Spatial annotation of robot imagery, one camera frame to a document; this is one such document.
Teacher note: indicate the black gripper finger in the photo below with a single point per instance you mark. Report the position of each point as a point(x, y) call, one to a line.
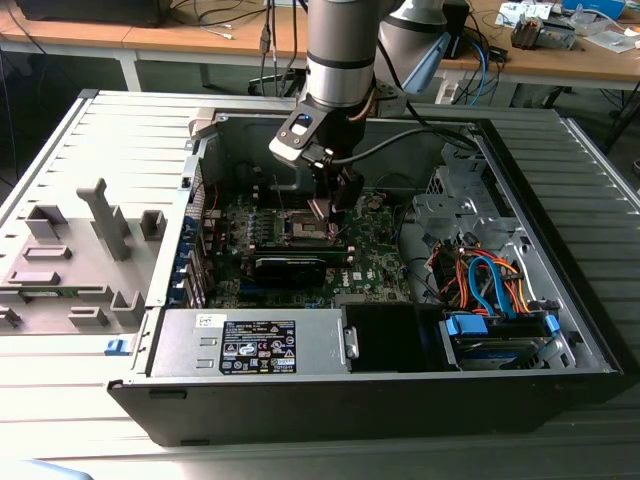
point(324, 182)
point(347, 192)

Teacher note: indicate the silver CPU plate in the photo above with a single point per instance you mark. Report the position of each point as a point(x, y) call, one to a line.
point(319, 207)

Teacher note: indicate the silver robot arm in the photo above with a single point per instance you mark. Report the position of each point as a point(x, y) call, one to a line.
point(340, 75)

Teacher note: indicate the metal locking lever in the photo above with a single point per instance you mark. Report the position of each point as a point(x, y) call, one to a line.
point(279, 192)

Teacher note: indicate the CPU socket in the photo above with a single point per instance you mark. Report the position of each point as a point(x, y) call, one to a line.
point(300, 230)

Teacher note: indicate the round coin battery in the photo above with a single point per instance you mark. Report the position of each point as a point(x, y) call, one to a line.
point(376, 203)

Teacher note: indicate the green motherboard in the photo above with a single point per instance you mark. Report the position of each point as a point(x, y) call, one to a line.
point(370, 250)

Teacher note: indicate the black graphics card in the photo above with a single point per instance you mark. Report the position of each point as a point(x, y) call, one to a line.
point(290, 272)

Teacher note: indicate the metal drive cage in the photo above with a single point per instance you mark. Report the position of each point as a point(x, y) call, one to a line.
point(450, 210)

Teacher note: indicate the white power adapter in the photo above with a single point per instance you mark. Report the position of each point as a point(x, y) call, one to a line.
point(445, 90)

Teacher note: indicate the black upright box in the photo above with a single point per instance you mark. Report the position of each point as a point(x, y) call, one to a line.
point(456, 30)

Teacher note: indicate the hard disk in blue carrier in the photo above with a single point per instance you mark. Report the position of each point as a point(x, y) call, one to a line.
point(467, 327)

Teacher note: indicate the dark finned heatsink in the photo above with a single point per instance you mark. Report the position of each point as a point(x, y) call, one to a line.
point(526, 32)

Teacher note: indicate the open black PC case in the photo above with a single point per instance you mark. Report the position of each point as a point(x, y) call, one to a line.
point(350, 410)

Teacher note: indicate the grey power supply unit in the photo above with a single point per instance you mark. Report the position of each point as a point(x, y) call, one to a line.
point(175, 345)

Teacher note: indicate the wooden desk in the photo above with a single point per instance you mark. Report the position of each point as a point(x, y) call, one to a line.
point(550, 65)
point(75, 35)

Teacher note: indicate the grey metal drive unit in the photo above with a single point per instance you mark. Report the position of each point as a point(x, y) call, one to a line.
point(559, 35)

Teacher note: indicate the grey parts rack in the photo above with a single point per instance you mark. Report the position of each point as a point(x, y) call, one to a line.
point(75, 240)

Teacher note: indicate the blue plastic clip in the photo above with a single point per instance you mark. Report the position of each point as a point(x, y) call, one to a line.
point(116, 347)

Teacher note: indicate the black flat equipment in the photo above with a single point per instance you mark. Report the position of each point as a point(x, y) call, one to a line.
point(90, 12)

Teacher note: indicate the blue cardboard box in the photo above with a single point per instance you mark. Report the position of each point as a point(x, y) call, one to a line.
point(595, 7)

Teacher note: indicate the clear plastic bag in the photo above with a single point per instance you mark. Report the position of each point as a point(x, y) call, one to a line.
point(612, 41)

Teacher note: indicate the green RAM stick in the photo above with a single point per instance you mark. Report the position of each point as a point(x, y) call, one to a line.
point(45, 294)

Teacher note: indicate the pale blue rounded object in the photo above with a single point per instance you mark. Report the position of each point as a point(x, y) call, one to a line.
point(30, 472)

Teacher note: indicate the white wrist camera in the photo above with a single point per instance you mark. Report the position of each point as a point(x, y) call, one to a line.
point(290, 147)

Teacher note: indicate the black plastic duct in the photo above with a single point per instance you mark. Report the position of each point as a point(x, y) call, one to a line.
point(385, 340)

